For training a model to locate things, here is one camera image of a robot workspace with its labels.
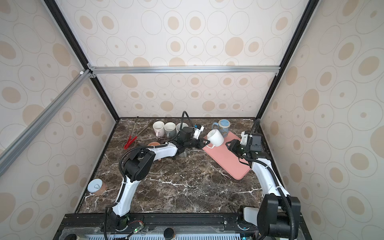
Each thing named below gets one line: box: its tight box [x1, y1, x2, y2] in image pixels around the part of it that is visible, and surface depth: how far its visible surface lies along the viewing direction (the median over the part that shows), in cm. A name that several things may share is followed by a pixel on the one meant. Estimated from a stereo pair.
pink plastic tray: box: [202, 131, 251, 180], surface depth 95 cm
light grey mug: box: [164, 122, 176, 139], surface depth 105 cm
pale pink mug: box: [153, 121, 165, 137], surface depth 105 cm
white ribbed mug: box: [206, 129, 225, 149], surface depth 96 cm
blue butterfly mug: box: [211, 119, 231, 138], surface depth 105 cm
